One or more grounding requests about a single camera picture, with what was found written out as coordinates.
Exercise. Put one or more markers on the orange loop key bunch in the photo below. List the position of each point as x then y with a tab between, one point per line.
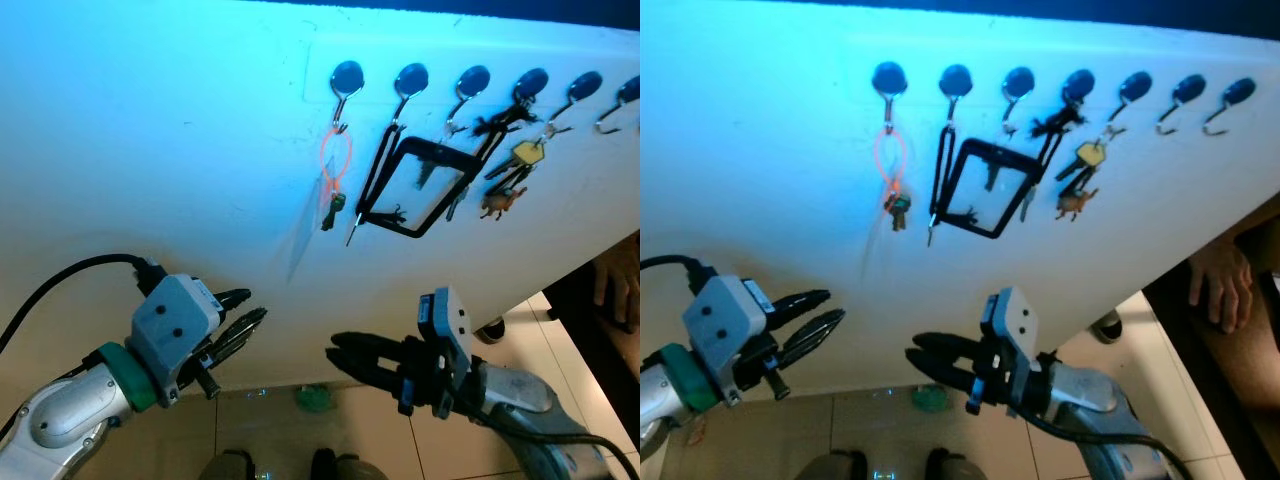
897	212
328	214

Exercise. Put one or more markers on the white board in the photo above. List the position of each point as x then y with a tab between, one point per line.
760	150
200	150

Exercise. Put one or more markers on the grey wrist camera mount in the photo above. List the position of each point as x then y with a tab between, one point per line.
450	320
1015	325
175	320
725	320

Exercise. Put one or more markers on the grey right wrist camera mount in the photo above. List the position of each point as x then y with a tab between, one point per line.
1015	325
450	320

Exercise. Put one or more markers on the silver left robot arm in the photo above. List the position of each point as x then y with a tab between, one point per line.
660	400
60	415

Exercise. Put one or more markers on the black magnetic metal hook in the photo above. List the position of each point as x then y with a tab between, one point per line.
411	78
628	92
1017	82
1238	93
1188	90
472	80
889	77
347	75
530	83
583	86
955	80
1078	85
1135	87

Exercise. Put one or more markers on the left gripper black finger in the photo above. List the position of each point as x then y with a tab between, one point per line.
805	299
815	330
240	330
235	298

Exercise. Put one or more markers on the brass key bunch brown figurine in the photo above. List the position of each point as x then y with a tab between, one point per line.
1092	154
527	153

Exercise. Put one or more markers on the person's bare hand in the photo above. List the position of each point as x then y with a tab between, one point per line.
1225	285
620	285

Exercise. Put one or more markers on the black furniture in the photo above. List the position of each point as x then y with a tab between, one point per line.
590	340
1190	350

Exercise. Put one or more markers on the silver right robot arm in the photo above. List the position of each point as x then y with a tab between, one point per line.
515	395
1085	387

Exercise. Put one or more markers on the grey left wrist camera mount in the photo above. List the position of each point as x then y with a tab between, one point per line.
175	320
725	320

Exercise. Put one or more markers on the robot's left foot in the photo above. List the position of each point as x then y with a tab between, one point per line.
835	467
228	466

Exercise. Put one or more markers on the robot's right foot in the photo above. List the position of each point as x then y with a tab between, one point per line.
345	467
950	466

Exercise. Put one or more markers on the person's leg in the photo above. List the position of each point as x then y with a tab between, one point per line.
1258	375

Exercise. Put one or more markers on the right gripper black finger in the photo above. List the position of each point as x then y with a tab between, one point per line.
365	372
942	343
938	368
368	345

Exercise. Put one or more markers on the green floor marker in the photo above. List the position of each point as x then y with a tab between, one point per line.
930	398
316	398

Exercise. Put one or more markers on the robot's foot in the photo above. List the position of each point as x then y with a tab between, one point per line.
228	466
835	467
950	466
345	467

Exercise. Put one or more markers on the black caster wheel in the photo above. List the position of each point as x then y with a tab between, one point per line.
490	328
1107	325

